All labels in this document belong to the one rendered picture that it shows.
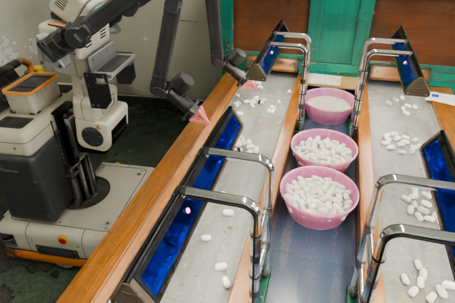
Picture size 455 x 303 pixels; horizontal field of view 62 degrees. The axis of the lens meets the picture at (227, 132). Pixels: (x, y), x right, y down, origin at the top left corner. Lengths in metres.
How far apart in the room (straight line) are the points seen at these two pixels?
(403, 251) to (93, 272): 0.88
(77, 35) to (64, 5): 0.21
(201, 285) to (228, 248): 0.14
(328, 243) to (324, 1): 1.29
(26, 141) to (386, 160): 1.48
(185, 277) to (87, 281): 0.26
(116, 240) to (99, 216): 0.85
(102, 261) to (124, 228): 0.13
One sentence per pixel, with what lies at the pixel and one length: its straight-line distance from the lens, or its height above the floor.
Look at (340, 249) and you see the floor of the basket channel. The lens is 1.29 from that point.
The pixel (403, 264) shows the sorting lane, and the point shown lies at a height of 0.74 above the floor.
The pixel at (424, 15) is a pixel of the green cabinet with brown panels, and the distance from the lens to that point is 2.18.
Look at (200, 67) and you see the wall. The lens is 3.25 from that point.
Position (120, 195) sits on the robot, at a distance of 2.13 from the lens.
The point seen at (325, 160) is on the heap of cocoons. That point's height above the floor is 0.72.
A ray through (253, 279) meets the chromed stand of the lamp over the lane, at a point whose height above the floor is 0.90.
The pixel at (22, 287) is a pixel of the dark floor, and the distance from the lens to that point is 2.26.
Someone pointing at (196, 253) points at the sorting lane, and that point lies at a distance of 1.16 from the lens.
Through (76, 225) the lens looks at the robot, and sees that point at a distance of 2.03.
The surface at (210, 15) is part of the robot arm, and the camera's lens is 1.75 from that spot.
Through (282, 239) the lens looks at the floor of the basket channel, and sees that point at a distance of 1.29.
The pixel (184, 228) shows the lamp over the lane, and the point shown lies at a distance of 0.77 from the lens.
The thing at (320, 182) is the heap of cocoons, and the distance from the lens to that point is 1.42.
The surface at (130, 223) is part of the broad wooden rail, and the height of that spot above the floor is 0.76.
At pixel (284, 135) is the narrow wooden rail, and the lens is 1.62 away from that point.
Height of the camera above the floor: 1.61
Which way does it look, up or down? 31 degrees down
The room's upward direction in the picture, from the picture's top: 1 degrees counter-clockwise
